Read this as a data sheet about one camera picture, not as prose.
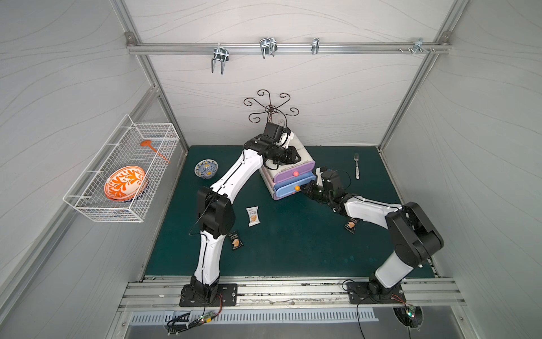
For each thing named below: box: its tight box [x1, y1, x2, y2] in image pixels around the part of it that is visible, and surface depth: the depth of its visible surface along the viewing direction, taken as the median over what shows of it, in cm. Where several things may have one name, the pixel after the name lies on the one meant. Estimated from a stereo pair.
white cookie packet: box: [245, 205, 262, 228], surface depth 95 cm
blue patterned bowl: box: [194, 158, 219, 180], surface depth 110 cm
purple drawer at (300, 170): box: [273, 161, 316, 184], surface depth 88 cm
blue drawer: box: [273, 171, 317, 198], surface depth 90 cm
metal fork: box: [354, 152, 360, 180], surface depth 113 cm
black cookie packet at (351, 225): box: [342, 217, 358, 235], surface depth 92 cm
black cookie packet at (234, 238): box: [226, 230, 244, 251], surface depth 87 cm
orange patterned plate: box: [103, 165, 147, 202], surface depth 64 cm
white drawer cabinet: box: [260, 134, 317, 198], surface depth 89 cm
